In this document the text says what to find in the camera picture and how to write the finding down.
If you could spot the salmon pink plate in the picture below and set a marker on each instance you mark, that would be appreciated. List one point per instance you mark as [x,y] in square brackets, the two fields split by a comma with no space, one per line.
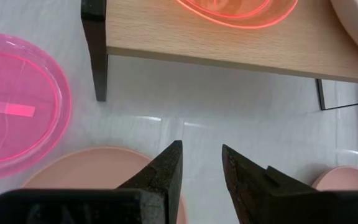
[89,168]
[343,179]

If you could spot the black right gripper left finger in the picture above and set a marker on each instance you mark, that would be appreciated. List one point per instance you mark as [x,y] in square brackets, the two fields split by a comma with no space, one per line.
[163,177]

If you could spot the orange translucent plate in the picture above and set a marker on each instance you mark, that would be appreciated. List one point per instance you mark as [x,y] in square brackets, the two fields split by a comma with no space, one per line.
[244,9]

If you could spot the wooden tray board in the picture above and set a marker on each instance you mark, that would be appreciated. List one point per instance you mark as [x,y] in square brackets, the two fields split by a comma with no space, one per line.
[197,46]

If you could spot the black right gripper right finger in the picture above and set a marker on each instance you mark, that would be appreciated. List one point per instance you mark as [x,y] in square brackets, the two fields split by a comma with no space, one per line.
[247,183]

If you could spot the pink translucent plate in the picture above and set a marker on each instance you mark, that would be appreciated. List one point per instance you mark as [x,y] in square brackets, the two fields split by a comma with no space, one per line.
[14,93]

